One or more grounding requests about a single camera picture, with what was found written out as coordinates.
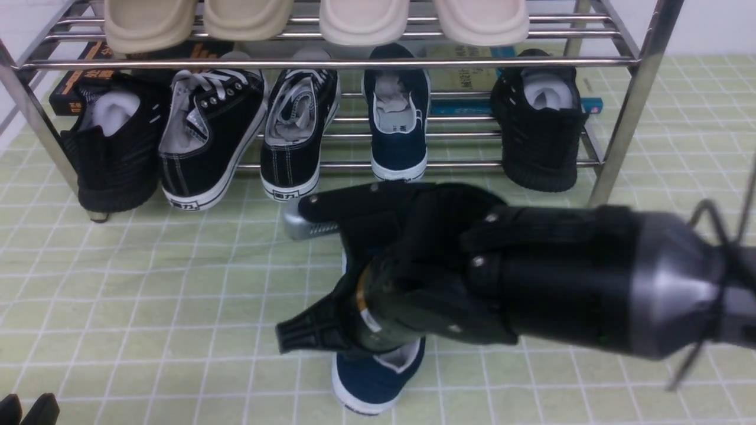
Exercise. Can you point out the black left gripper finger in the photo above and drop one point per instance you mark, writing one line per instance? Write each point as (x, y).
(45, 411)
(10, 410)

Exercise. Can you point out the black knit sneaker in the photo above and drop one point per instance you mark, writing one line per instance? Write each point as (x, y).
(112, 146)
(541, 119)

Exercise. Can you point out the silver metal shoe rack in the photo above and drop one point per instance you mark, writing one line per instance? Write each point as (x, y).
(594, 34)

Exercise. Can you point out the green checkered table cloth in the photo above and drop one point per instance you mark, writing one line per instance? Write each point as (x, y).
(165, 317)

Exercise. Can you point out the black canvas sneaker white laces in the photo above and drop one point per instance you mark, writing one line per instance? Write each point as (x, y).
(214, 116)

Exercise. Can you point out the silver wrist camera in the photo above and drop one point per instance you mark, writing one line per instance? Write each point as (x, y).
(297, 227)

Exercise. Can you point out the black knit sneaker right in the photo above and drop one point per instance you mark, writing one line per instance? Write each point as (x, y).
(541, 119)

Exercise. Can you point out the black knit sneaker left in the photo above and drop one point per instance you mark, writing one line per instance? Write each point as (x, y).
(112, 146)

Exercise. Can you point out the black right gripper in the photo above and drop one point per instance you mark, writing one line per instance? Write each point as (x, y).
(408, 274)

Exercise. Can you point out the beige slipper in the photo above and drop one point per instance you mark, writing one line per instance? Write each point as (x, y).
(133, 27)
(246, 20)

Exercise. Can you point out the cream slipper far right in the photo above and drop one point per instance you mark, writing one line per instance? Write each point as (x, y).
(484, 23)

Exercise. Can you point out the beige slipper far left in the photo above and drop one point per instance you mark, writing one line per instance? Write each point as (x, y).
(133, 27)

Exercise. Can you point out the navy slip-on shoe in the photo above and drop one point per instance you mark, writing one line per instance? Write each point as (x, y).
(399, 102)
(371, 385)

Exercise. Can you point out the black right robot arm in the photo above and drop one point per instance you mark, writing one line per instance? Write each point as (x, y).
(637, 283)

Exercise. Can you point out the cream slipper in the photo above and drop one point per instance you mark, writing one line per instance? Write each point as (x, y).
(363, 23)
(484, 23)

